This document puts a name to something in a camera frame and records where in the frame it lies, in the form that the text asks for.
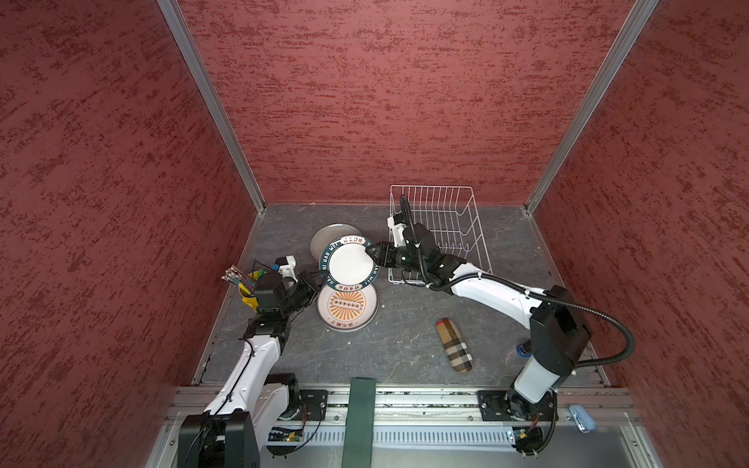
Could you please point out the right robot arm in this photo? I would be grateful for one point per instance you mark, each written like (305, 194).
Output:
(558, 332)

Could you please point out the light blue small object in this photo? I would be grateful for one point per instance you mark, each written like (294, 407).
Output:
(583, 421)

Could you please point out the green rimmed text plate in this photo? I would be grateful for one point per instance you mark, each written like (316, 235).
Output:
(348, 266)

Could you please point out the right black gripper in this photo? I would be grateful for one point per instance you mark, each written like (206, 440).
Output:
(384, 253)

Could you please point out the plaid beige glasses case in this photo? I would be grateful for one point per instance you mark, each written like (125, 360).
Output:
(454, 346)

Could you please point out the white plate orange print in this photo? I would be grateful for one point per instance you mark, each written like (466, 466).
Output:
(347, 311)

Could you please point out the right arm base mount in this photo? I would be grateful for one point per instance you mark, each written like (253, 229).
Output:
(508, 406)

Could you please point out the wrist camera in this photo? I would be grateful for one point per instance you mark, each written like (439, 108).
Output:
(397, 226)
(285, 266)

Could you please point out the bundle of coloured pens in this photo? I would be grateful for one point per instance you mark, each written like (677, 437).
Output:
(231, 275)

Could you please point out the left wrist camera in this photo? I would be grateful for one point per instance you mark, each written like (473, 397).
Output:
(285, 266)

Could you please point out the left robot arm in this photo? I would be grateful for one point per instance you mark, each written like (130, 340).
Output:
(235, 426)

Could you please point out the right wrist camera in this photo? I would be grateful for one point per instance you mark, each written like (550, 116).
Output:
(397, 226)

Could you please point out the white wire dish rack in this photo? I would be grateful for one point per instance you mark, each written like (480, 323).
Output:
(451, 214)

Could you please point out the plain grey ceramic plate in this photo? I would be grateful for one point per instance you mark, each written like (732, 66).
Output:
(327, 234)

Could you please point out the blue black stapler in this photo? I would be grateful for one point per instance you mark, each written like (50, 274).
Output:
(524, 350)

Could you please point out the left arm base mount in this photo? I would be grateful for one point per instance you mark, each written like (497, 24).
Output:
(312, 405)

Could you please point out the yellow pen cup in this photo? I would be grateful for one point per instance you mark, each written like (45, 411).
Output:
(247, 291)

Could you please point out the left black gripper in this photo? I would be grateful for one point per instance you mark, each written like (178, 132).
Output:
(305, 278)

